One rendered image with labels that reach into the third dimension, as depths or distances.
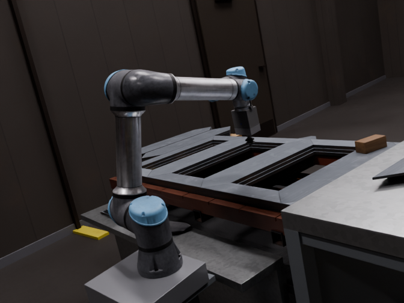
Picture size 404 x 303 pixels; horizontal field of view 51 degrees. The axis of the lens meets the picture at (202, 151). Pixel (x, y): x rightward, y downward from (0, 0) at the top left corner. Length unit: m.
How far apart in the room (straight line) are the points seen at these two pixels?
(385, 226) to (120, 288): 0.87
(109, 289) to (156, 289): 0.16
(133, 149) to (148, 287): 0.44
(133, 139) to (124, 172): 0.11
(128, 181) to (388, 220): 0.88
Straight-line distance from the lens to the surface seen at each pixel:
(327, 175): 1.70
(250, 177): 1.87
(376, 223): 0.83
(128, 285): 1.42
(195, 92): 1.39
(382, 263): 0.84
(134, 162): 1.44
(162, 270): 1.40
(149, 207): 1.36
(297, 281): 1.00
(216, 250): 1.66
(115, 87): 1.40
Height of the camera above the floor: 1.40
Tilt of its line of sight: 13 degrees down
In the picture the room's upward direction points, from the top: 12 degrees counter-clockwise
